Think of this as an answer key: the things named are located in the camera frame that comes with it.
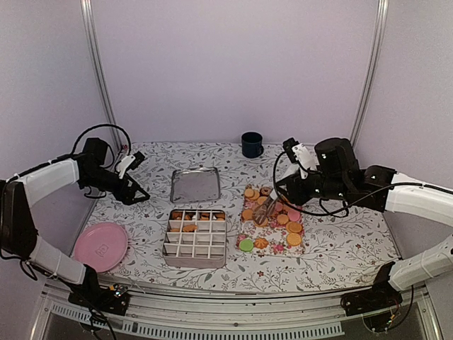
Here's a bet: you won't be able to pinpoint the chocolate sprinkled donut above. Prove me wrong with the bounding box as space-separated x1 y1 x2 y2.
260 187 273 196

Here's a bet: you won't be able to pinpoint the floral rectangular tray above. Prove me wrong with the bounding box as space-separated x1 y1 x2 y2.
236 184 306 257

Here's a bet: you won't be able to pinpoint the swirl butter cookie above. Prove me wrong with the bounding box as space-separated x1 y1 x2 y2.
253 238 269 249

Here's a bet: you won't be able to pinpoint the green sandwich cookie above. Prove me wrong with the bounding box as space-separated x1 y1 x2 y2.
239 239 254 253

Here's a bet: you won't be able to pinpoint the pink round plate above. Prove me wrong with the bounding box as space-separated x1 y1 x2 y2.
73 222 128 273

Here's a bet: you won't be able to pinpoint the round embossed biscuit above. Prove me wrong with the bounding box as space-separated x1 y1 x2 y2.
287 232 302 247

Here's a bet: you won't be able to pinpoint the metal tin lid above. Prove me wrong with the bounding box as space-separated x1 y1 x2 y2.
170 167 221 204

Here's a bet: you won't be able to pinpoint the aluminium front rail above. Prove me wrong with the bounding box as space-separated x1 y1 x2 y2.
30 279 447 339

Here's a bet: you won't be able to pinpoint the pink sandwich cookie lower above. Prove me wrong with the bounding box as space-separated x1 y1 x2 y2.
287 210 302 222

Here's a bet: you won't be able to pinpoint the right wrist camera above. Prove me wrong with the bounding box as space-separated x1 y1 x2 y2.
282 137 318 180

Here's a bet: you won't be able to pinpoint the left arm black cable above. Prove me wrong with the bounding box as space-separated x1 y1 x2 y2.
72 123 132 157

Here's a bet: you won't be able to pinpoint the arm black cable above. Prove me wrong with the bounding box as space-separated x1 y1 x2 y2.
72 123 132 157
270 152 394 217

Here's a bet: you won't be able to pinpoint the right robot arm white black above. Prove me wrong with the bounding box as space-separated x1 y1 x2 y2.
273 137 452 309

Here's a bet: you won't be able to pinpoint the metal cookie tin with dividers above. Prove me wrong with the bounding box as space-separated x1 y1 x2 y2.
162 209 227 269

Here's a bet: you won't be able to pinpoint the aluminium corner post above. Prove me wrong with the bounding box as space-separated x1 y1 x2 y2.
79 0 121 142
350 0 389 148

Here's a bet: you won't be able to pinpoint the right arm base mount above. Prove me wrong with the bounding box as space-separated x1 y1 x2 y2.
340 287 403 316

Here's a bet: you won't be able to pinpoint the dark blue mug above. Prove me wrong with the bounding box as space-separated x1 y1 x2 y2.
241 132 264 159

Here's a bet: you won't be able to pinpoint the left aluminium corner post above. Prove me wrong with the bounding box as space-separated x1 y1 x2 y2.
79 0 121 142

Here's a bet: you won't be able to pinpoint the floral tablecloth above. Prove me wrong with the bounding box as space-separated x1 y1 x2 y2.
88 142 398 293

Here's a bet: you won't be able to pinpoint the right aluminium corner post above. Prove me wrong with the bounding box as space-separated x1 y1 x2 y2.
350 0 389 148

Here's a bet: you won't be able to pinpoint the white handled food tongs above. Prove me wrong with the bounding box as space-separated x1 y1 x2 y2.
253 164 299 225

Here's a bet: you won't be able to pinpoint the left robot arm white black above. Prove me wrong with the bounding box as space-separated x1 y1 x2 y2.
1 138 149 307

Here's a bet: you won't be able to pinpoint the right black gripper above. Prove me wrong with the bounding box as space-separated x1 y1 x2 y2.
274 170 349 207

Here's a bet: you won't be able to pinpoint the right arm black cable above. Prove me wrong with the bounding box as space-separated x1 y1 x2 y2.
270 152 394 217

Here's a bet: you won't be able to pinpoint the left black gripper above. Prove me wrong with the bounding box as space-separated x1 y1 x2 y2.
81 166 150 205

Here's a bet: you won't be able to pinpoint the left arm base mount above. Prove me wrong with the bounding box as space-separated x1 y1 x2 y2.
67 284 130 316

